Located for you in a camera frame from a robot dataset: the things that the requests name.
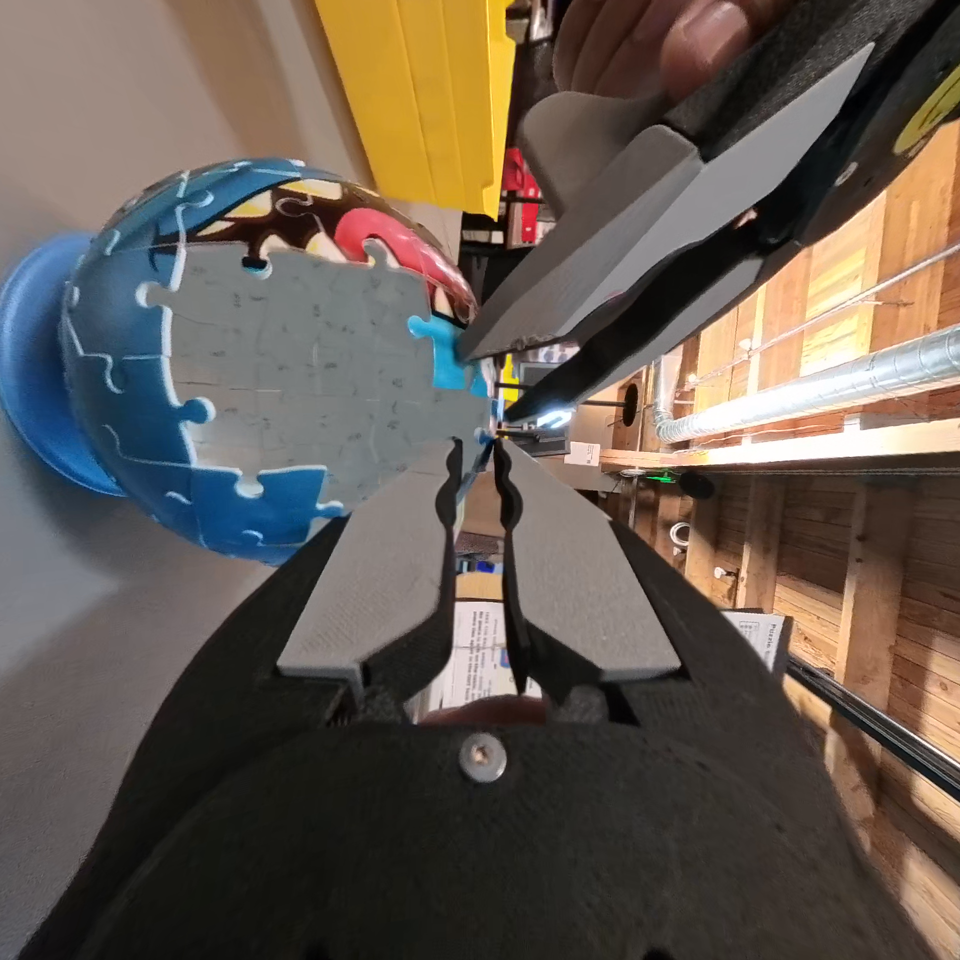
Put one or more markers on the blue puzzle piece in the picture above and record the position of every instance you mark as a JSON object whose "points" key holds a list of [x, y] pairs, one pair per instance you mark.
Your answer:
{"points": [[446, 352]]}

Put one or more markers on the yellow plastic bin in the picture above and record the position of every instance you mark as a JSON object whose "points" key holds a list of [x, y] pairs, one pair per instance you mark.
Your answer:
{"points": [[427, 90]]}

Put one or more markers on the blue ball stand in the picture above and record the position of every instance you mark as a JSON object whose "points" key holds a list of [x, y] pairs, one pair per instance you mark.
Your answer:
{"points": [[30, 360]]}

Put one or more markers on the person's left hand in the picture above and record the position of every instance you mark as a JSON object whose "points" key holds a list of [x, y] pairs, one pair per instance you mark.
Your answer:
{"points": [[660, 45]]}

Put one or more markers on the red storage bin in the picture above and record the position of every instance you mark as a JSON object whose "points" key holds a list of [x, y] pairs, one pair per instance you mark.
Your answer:
{"points": [[521, 195]]}

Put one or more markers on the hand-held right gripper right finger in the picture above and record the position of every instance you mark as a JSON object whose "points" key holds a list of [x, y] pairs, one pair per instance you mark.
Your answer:
{"points": [[585, 592]]}

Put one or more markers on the blue puzzle ball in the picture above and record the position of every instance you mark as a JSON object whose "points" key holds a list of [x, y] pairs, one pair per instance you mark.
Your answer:
{"points": [[300, 360]]}

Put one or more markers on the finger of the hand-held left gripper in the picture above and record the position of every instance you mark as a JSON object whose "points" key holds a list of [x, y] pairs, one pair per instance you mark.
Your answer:
{"points": [[697, 307], [645, 225]]}

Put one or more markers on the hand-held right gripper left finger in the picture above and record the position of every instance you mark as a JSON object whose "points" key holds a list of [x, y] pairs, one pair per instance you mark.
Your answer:
{"points": [[382, 585]]}

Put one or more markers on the silver duct pipe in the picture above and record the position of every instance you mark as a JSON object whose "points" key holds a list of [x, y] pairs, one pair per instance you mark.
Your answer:
{"points": [[825, 382]]}

